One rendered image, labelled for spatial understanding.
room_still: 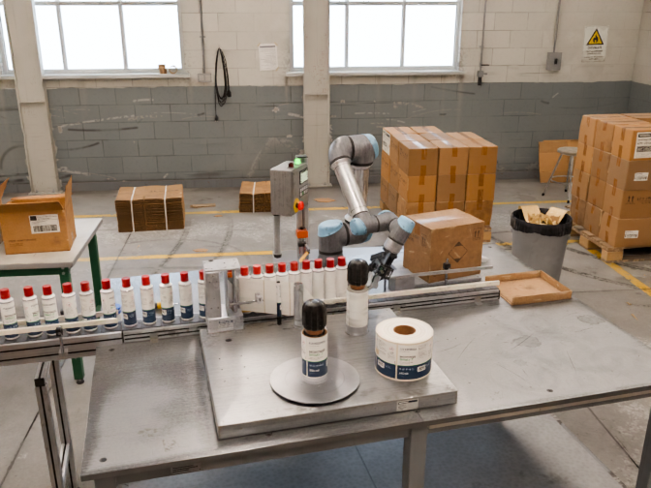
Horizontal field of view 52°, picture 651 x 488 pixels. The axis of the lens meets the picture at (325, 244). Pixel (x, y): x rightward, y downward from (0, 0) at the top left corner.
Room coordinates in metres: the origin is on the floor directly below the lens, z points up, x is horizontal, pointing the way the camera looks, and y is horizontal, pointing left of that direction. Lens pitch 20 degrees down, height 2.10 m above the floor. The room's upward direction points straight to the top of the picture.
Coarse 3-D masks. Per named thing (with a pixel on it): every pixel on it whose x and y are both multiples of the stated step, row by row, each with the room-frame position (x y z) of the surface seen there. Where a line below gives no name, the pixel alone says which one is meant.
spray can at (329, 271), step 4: (328, 260) 2.62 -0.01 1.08; (332, 260) 2.63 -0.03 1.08; (328, 264) 2.62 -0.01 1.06; (332, 264) 2.63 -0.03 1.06; (328, 268) 2.62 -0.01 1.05; (332, 268) 2.62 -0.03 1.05; (328, 272) 2.61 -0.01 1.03; (332, 272) 2.61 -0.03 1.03; (328, 276) 2.61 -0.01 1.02; (332, 276) 2.61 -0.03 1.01; (328, 280) 2.61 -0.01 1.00; (332, 280) 2.61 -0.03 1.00; (328, 284) 2.61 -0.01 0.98; (332, 284) 2.61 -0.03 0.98; (328, 288) 2.61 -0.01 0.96; (332, 288) 2.61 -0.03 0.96; (328, 292) 2.61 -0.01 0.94; (332, 292) 2.61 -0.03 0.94; (328, 296) 2.61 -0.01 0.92; (332, 296) 2.61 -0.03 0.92; (328, 304) 2.61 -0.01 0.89; (332, 304) 2.61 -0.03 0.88
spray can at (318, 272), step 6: (318, 264) 2.61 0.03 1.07; (312, 270) 2.62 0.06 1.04; (318, 270) 2.61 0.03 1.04; (324, 270) 2.62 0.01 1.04; (312, 276) 2.62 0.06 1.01; (318, 276) 2.60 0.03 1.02; (324, 276) 2.62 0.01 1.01; (312, 282) 2.62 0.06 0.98; (318, 282) 2.60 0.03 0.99; (324, 282) 2.62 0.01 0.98; (312, 288) 2.62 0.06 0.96; (318, 288) 2.60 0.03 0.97; (324, 288) 2.62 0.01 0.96; (312, 294) 2.62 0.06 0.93; (318, 294) 2.60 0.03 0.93; (324, 294) 2.62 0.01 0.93
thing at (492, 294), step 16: (368, 304) 2.63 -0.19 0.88; (384, 304) 2.65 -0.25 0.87; (400, 304) 2.67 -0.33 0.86; (416, 304) 2.68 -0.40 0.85; (432, 304) 2.71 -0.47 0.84; (448, 304) 2.72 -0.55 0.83; (256, 320) 2.51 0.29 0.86; (272, 320) 2.52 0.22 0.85; (128, 336) 2.37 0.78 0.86; (144, 336) 2.40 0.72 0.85; (160, 336) 2.41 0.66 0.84; (176, 336) 2.42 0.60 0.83
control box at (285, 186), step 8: (272, 168) 2.63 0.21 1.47; (280, 168) 2.63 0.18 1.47; (288, 168) 2.63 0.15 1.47; (296, 168) 2.65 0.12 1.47; (272, 176) 2.62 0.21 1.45; (280, 176) 2.61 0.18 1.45; (288, 176) 2.59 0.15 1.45; (296, 176) 2.63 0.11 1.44; (272, 184) 2.62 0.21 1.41; (280, 184) 2.61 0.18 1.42; (288, 184) 2.59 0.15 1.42; (296, 184) 2.63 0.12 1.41; (304, 184) 2.71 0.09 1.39; (272, 192) 2.62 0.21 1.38; (280, 192) 2.61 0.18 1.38; (288, 192) 2.60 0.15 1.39; (296, 192) 2.63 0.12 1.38; (272, 200) 2.62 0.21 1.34; (280, 200) 2.61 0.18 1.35; (288, 200) 2.60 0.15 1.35; (296, 200) 2.62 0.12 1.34; (304, 200) 2.70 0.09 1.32; (272, 208) 2.62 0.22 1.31; (280, 208) 2.61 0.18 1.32; (288, 208) 2.60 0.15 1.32; (296, 208) 2.62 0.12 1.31
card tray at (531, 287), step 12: (492, 276) 2.98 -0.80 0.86; (504, 276) 2.99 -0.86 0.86; (516, 276) 3.01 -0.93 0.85; (528, 276) 3.03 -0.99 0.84; (540, 276) 3.04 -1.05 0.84; (504, 288) 2.91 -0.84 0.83; (516, 288) 2.91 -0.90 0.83; (528, 288) 2.91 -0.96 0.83; (540, 288) 2.91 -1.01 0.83; (552, 288) 2.91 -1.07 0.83; (564, 288) 2.85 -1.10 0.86; (516, 300) 2.72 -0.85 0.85; (528, 300) 2.74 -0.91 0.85; (540, 300) 2.75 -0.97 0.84; (552, 300) 2.77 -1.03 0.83
